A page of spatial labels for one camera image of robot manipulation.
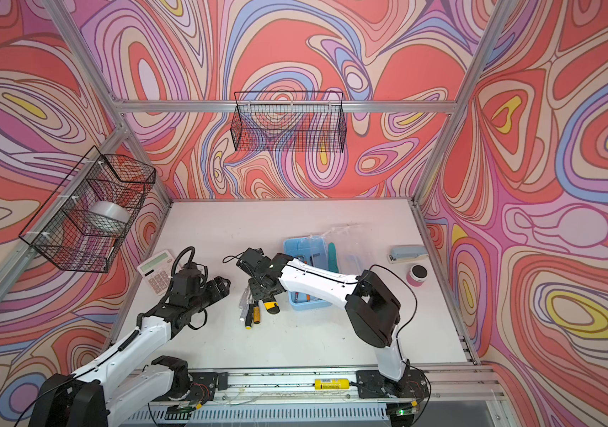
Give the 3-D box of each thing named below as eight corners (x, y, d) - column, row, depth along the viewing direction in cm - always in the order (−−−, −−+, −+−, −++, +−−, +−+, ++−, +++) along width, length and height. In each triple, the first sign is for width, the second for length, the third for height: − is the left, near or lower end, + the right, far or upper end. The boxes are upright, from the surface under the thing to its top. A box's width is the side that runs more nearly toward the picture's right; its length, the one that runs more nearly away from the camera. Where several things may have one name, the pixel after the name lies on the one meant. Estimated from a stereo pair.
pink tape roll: (407, 287, 95) (412, 279, 91) (403, 272, 99) (408, 264, 95) (424, 287, 95) (430, 279, 91) (420, 272, 99) (425, 264, 95)
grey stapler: (388, 264, 102) (392, 255, 97) (385, 253, 105) (389, 245, 100) (424, 264, 102) (429, 255, 97) (420, 253, 105) (425, 245, 100)
